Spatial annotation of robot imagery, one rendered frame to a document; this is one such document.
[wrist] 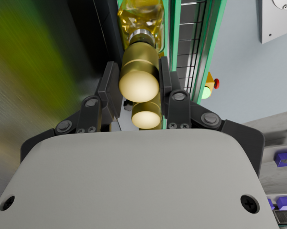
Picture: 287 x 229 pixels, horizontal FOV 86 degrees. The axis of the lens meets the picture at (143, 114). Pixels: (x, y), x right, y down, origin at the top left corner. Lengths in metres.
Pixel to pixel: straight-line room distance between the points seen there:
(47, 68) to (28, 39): 0.04
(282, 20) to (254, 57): 0.16
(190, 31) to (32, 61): 0.34
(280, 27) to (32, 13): 0.83
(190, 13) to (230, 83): 0.63
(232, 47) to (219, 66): 0.10
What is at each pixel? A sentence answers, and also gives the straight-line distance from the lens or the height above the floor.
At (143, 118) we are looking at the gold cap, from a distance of 0.17.
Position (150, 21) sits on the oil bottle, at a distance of 0.19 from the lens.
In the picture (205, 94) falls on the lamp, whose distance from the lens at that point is 0.60.
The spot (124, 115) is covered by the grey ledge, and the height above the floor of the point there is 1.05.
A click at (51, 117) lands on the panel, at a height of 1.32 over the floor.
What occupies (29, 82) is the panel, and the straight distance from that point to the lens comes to 0.21.
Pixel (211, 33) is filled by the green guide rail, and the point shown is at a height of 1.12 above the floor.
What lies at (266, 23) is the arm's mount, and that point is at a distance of 0.84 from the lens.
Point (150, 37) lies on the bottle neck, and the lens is 0.18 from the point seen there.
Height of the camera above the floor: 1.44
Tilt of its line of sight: 41 degrees down
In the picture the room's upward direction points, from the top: 178 degrees counter-clockwise
